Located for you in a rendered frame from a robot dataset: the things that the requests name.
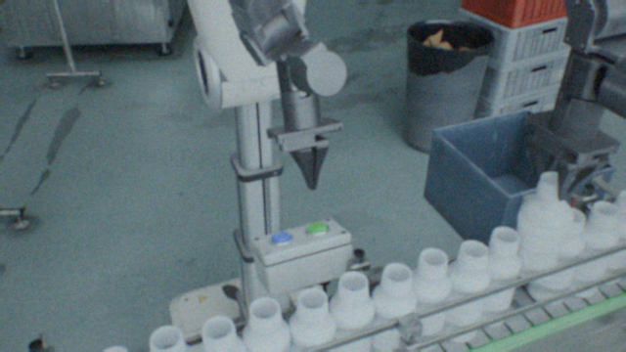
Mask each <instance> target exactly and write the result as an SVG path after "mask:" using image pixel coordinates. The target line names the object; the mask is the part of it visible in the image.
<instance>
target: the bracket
mask: <svg viewBox="0 0 626 352"><path fill-rule="evenodd" d="M595 188H596V186H595V185H593V184H585V186H584V190H583V192H582V193H579V192H577V191H575V192H574V193H573V194H572V196H573V198H572V204H571V206H570V207H571V208H575V209H577V210H579V211H581V212H582V213H583V215H584V216H585V212H587V210H588V209H589V210H590V209H592V207H593V206H594V204H595V203H596V200H597V196H596V194H595V193H594V190H595ZM616 200H617V197H614V198H607V199H606V200H605V202H609V203H612V204H614V203H615V202H616ZM364 255H365V250H364V249H363V248H356V249H354V254H353V259H351V260H347V261H346V272H345V273H348V272H358V273H361V274H363V275H364V276H365V277H366V278H367V280H368V283H376V282H380V281H381V279H382V273H383V268H382V266H379V267H376V268H373V269H370V262H369V260H368V259H367V257H366V256H364ZM397 320H398V328H397V330H398V332H399V333H400V335H401V336H400V337H399V344H398V347H399V348H400V349H397V350H394V351H393V352H419V348H420V344H419V342H418V341H417V339H416V337H417V336H420V335H422V332H423V327H424V325H423V323H422V322H421V321H420V319H419V318H418V316H417V315H416V314H415V312H414V313H411V314H407V315H404V316H401V317H398V318H397ZM28 349H29V351H30V352H56V351H55V348H54V347H53V346H50V347H48V334H47V333H45V332H42V333H40V334H39V335H37V338H36V339H33V340H31V341H30V343H29V344H28Z"/></svg>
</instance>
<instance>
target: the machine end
mask: <svg viewBox="0 0 626 352"><path fill-rule="evenodd" d="M187 1H188V0H59V3H60V7H61V11H62V15H63V19H64V23H65V27H66V31H67V38H69V41H68V43H70V45H101V43H150V42H160V44H161V50H158V51H157V52H156V54H157V55H158V56H161V57H167V56H170V55H172V54H173V51H172V50H170V49H165V44H164V43H165V42H171V40H172V37H173V35H174V33H175V30H176V28H177V24H181V23H183V21H182V20H180V17H181V14H182V12H183V9H185V5H186V2H187ZM0 31H1V33H2V36H3V40H4V42H6V45H7V47H19V48H21V51H22V52H21V53H20V54H18V55H17V59H18V61H28V59H31V58H33V57H34V55H33V53H28V52H26V51H25V50H24V47H26V46H63V44H62V39H61V35H60V33H59V29H58V25H57V20H56V17H55V13H54V9H53V6H52V2H51V0H8V1H6V2H5V3H4V4H2V5H1V6H0Z"/></svg>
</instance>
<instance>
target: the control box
mask: <svg viewBox="0 0 626 352"><path fill-rule="evenodd" d="M315 223H325V224H326V226H327V229H326V230H324V231H322V232H308V230H307V228H308V226H309V225H310V224H308V225H304V226H300V227H295V228H291V229H287V230H284V231H281V232H289V233H290V235H291V238H290V239H289V240H288V241H286V242H272V241H271V237H272V236H273V235H274V233H272V235H268V236H264V237H259V238H255V239H252V240H251V246H252V249H253V251H252V253H253V258H254V264H255V271H256V277H257V279H259V281H260V282H261V283H262V284H263V285H264V287H265V289H266V291H267V292H268V294H269V295H270V297H275V296H278V295H283V294H286V293H290V292H293V291H296V290H301V289H303V288H304V290H306V289H308V288H309V287H312V286H313V285H316V284H319V285H320V286H323V292H324V293H325V294H326V295H327V285H328V284H329V283H330V280H333V279H338V278H340V277H341V276H342V275H343V274H345V272H346V261H347V260H351V259H353V249H351V244H350V234H349V233H348V232H347V231H346V230H345V229H343V228H342V227H341V226H339V225H338V223H336V222H335V221H333V220H331V219H328V220H324V221H320V222H315Z"/></svg>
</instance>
